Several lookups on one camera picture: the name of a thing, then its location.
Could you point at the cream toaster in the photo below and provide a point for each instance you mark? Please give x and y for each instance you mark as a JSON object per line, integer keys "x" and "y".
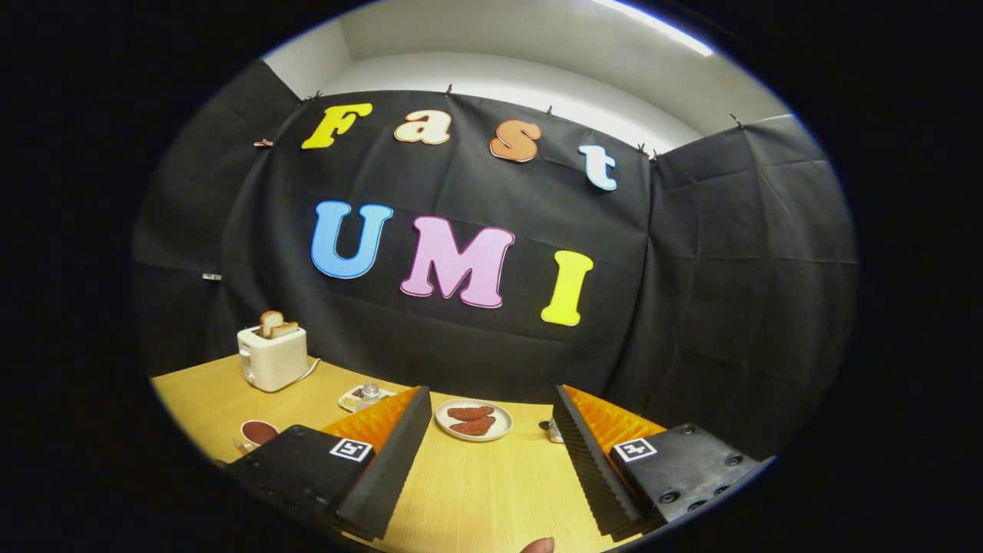
{"x": 273, "y": 361}

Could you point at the red sausage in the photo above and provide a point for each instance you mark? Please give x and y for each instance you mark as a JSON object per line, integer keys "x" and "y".
{"x": 470, "y": 413}
{"x": 474, "y": 426}

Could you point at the white divided snack dish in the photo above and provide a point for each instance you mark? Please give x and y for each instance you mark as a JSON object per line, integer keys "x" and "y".
{"x": 349, "y": 399}

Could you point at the black backdrop cloth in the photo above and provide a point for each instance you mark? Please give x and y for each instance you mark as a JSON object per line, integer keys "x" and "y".
{"x": 476, "y": 346}

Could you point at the round white plate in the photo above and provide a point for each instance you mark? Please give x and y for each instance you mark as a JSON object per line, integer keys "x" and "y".
{"x": 441, "y": 421}

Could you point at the wooden table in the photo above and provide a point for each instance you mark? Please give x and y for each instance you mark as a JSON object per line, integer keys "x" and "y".
{"x": 484, "y": 499}

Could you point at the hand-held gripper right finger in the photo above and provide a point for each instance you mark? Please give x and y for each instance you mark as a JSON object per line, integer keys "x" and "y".
{"x": 591, "y": 468}

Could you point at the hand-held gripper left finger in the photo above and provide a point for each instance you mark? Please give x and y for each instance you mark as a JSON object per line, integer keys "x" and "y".
{"x": 392, "y": 461}

